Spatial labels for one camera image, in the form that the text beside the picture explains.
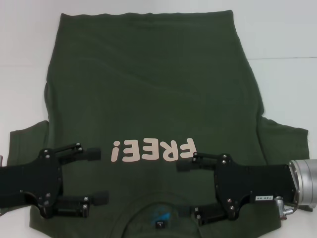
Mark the dark green FREE! t-shirt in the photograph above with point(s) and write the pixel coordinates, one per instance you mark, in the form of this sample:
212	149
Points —
148	86

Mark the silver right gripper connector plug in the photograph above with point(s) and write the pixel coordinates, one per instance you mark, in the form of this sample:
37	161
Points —
282	207

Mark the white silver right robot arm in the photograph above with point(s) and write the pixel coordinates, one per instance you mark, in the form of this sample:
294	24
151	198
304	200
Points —
305	183

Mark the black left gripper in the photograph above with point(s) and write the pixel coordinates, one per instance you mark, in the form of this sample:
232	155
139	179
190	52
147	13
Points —
29	178

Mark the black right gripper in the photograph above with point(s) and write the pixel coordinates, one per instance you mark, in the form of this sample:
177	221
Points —
252	181

